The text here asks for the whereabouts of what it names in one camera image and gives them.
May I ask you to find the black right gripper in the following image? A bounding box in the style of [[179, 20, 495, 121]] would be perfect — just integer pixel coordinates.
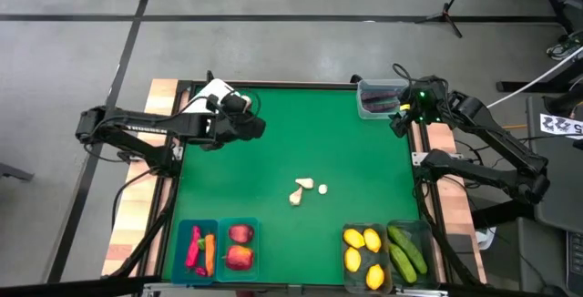
[[389, 100, 441, 138]]

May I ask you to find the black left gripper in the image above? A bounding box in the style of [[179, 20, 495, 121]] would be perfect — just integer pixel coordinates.
[[199, 92, 268, 149]]

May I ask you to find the orange fruit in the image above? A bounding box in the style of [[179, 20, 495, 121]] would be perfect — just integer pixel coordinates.
[[363, 228, 383, 254]]

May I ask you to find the dark red apple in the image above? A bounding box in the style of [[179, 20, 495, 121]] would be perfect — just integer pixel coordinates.
[[227, 223, 256, 245]]

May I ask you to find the yellow lemon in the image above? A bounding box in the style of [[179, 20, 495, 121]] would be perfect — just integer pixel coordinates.
[[343, 228, 366, 250], [343, 246, 363, 273], [365, 263, 386, 292]]

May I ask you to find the green cucumber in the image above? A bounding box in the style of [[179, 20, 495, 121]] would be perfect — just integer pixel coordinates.
[[387, 242, 418, 285], [387, 224, 429, 276]]

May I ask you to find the red and yellow apple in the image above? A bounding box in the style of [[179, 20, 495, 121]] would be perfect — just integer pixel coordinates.
[[222, 244, 255, 272]]

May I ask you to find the white plastic bin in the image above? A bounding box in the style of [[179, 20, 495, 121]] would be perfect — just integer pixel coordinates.
[[181, 77, 231, 118]]

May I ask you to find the clear plastic bin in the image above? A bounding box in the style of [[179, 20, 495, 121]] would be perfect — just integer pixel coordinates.
[[355, 77, 412, 121]]

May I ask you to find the green table mat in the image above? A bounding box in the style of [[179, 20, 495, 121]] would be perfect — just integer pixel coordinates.
[[162, 85, 421, 287]]

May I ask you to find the grey transparent plastic bin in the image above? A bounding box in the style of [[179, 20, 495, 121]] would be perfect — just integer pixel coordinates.
[[385, 219, 439, 291], [341, 221, 394, 294]]

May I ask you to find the black tripod stand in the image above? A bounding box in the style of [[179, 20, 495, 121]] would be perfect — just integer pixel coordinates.
[[413, 0, 474, 39]]

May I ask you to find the teal plastic bin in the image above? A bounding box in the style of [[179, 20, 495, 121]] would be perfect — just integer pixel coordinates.
[[215, 217, 261, 283]]

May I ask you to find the pink carrot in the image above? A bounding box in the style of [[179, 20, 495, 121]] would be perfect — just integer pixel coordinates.
[[185, 225, 203, 270]]

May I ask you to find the orange carrot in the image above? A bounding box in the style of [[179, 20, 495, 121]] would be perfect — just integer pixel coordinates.
[[204, 233, 217, 277]]

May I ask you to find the blue plastic bin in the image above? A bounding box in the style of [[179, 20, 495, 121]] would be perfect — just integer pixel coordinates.
[[171, 218, 220, 286]]

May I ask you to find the white paper number tag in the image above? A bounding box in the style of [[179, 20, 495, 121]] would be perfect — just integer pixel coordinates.
[[538, 112, 583, 141]]

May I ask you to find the dark grey desk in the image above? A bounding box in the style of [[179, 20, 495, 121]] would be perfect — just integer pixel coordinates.
[[525, 95, 583, 235]]

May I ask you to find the silver aluminium crossbar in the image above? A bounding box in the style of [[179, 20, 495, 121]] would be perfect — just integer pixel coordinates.
[[140, 282, 450, 297]]

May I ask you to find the person's shoe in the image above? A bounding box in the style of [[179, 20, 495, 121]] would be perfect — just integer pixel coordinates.
[[545, 31, 583, 61]]

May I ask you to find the black keyboard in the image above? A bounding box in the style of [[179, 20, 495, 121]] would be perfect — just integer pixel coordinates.
[[566, 230, 583, 296]]

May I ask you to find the grey furniture foot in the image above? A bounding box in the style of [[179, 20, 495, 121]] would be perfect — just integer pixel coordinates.
[[0, 161, 36, 183]]

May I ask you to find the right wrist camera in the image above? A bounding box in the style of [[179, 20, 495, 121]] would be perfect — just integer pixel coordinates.
[[409, 80, 441, 107]]

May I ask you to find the black cable bundle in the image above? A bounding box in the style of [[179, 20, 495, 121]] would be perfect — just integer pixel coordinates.
[[417, 182, 486, 288], [105, 169, 179, 281]]

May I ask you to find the white cable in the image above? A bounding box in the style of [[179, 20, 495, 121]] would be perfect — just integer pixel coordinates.
[[486, 45, 583, 109]]

